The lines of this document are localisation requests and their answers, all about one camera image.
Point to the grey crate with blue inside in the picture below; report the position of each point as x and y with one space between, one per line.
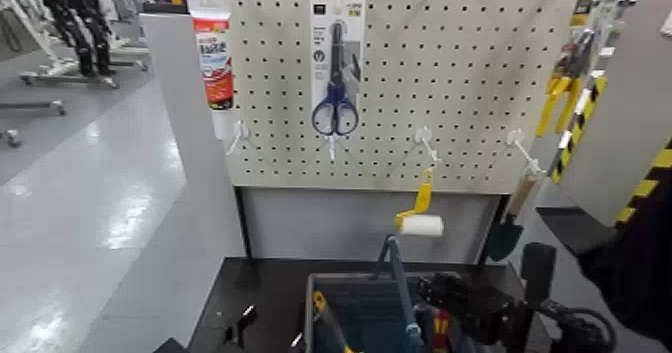
362 313

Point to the white pegboard hook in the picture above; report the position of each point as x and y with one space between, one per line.
424 134
331 147
517 137
240 132

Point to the yellow black package card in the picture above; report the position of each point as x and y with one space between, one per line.
581 11

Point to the grey panel under pegboard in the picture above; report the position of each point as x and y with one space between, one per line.
325 224

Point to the beige pegboard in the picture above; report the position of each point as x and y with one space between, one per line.
409 108

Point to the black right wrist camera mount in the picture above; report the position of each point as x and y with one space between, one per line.
538 271

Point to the red white sealant tube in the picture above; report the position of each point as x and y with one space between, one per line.
215 61

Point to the grey pillar with hazard tape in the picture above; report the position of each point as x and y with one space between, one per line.
630 108

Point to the grey floor frame bar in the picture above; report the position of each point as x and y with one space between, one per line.
31 106

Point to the grey wheeled base frame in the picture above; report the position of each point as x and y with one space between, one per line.
68 76

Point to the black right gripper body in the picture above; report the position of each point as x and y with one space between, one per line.
488 315

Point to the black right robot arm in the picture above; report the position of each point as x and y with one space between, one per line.
640 271

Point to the white partition panel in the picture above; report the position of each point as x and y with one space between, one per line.
184 187

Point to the white paper sign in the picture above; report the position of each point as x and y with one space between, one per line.
668 24

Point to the grey caster wheel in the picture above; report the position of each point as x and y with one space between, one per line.
13 137

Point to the black pegboard stand post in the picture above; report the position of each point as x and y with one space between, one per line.
491 229
246 239

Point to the blue scissors on card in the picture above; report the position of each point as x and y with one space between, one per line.
336 56

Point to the white robot on stand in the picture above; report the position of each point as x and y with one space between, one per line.
31 24

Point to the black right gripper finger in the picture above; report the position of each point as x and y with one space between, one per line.
441 303
441 284

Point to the black robot on stand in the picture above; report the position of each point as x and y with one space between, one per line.
78 24

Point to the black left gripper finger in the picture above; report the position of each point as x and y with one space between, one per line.
297 339
242 321

